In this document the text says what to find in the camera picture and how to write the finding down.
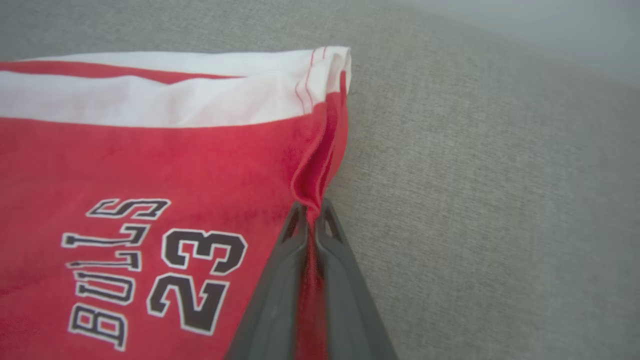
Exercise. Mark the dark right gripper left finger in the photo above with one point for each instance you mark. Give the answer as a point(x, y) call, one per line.
point(272, 305)

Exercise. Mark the red and white basketball jersey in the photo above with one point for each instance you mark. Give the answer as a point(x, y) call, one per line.
point(140, 165)

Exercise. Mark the grey fabric sofa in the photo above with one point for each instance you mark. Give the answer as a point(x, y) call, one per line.
point(500, 200)

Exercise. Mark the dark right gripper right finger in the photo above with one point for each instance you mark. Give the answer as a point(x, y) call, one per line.
point(350, 305)

